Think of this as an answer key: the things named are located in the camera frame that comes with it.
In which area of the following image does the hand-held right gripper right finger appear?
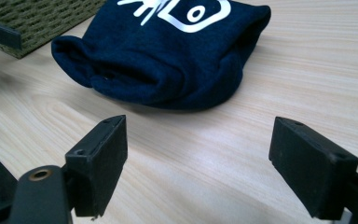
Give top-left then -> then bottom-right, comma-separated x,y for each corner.
268,116 -> 358,221

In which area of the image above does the navy garment white print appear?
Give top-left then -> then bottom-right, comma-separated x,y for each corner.
50,0 -> 272,111

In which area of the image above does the olive green woven basket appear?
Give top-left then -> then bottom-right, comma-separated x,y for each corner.
0,0 -> 107,60

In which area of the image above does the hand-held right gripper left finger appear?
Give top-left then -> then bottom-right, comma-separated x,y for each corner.
64,114 -> 129,218

